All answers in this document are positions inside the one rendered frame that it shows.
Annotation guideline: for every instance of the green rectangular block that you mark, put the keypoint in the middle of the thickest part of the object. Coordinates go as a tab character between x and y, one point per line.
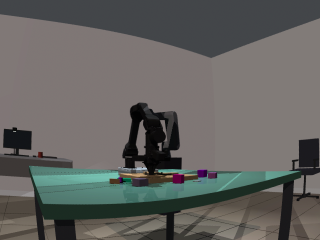
128	180

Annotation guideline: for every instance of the brown rectangular block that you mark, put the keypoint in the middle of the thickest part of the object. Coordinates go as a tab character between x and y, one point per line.
114	181

